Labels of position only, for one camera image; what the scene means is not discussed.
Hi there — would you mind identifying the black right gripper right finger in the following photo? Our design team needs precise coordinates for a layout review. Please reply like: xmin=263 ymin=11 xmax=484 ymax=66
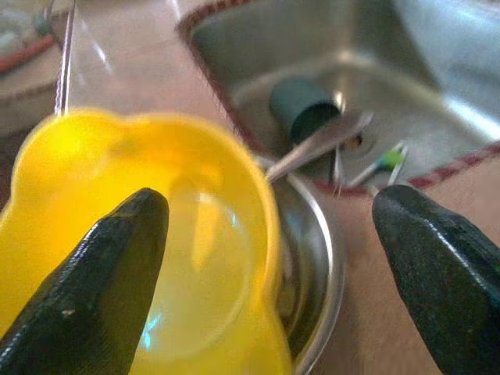
xmin=371 ymin=184 xmax=500 ymax=375

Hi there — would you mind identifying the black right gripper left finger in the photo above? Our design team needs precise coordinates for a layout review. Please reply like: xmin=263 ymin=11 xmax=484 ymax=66
xmin=0 ymin=187 xmax=170 ymax=375

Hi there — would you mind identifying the yellow plastic cup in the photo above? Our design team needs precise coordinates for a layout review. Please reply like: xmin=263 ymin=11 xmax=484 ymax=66
xmin=0 ymin=108 xmax=294 ymax=375

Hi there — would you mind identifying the white green dish brush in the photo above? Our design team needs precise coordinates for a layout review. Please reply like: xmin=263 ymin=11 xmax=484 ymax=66
xmin=347 ymin=142 xmax=409 ymax=188

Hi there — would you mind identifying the steel bowl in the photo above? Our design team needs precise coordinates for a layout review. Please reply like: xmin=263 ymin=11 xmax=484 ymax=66
xmin=257 ymin=155 xmax=347 ymax=375

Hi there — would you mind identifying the steel spoon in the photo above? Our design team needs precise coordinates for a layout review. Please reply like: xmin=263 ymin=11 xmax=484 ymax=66
xmin=265 ymin=112 xmax=374 ymax=184

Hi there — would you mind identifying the stainless steel sink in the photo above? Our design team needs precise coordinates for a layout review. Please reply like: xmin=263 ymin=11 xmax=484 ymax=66
xmin=177 ymin=0 xmax=500 ymax=196

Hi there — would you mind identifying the dark teal cup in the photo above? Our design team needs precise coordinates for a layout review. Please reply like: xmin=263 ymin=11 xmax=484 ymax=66
xmin=269 ymin=76 xmax=343 ymax=145

